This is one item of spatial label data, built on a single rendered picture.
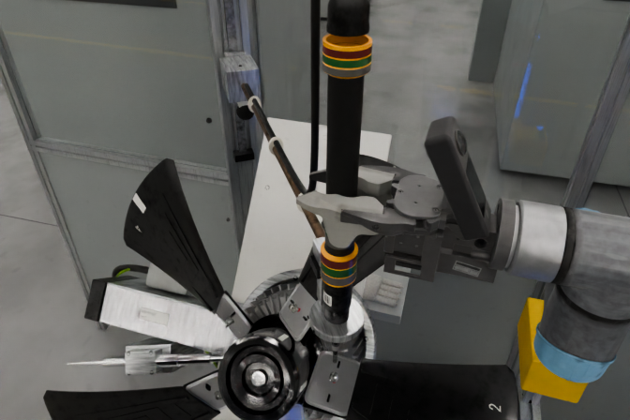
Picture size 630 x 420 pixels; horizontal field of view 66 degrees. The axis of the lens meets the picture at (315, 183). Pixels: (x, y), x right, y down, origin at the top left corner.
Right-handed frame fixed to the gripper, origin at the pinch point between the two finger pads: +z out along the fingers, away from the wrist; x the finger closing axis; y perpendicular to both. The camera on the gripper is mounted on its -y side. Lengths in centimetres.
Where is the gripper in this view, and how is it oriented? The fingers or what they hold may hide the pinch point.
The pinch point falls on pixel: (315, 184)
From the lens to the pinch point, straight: 51.4
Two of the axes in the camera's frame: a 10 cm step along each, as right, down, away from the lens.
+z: -9.6, -1.7, 2.4
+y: -0.1, 8.2, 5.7
